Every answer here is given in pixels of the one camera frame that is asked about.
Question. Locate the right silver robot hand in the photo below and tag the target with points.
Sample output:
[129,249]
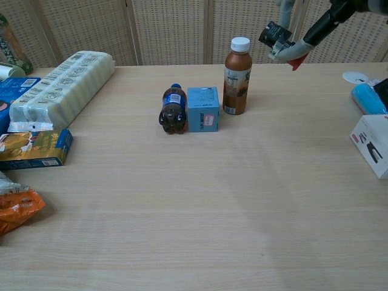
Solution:
[321,27]

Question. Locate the white round disc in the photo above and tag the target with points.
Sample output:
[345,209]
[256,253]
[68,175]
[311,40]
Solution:
[357,77]

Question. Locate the light blue tube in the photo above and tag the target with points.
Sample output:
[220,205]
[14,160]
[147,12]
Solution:
[366,98]

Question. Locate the brown tea bottle white cap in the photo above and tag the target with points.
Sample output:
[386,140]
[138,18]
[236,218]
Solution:
[238,82]

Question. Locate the white cardboard box red print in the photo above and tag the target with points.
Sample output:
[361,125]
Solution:
[371,142]

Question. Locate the light blue cardboard box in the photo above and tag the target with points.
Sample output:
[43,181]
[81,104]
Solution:
[203,109]

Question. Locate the woven wooden folding screen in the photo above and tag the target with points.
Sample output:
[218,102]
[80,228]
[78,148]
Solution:
[169,30]

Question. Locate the small cola bottle blue cap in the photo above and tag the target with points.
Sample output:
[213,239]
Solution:
[172,112]

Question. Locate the long white tissue pack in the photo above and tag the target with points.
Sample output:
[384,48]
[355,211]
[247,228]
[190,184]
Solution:
[66,88]

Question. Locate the green label tea bottle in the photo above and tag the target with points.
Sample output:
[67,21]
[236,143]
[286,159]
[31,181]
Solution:
[12,45]

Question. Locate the yellow and blue snack box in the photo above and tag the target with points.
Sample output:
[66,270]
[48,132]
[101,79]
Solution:
[33,148]

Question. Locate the blue Oreo cookie box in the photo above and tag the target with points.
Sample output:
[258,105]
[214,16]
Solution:
[15,94]

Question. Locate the white crinkled snack bag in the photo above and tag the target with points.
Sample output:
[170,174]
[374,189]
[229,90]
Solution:
[9,183]

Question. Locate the orange snack bag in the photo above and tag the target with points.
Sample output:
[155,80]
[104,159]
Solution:
[18,210]

